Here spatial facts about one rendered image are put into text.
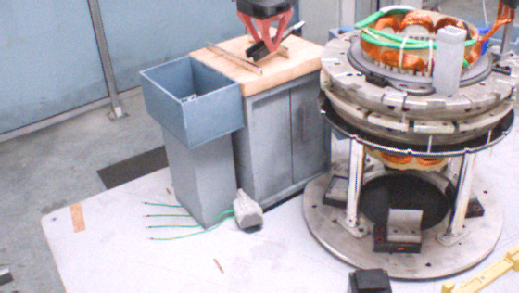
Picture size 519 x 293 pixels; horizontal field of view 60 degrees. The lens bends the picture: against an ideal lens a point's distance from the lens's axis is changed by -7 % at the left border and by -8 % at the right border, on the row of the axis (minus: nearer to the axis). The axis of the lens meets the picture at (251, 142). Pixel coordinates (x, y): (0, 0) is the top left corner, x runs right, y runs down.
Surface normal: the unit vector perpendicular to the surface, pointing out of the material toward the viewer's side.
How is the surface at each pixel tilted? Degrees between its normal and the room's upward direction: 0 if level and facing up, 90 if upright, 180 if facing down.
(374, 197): 0
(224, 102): 90
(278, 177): 90
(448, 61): 90
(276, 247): 0
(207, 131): 90
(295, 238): 0
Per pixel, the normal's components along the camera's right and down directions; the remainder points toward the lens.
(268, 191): 0.57, 0.41
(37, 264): -0.07, -0.84
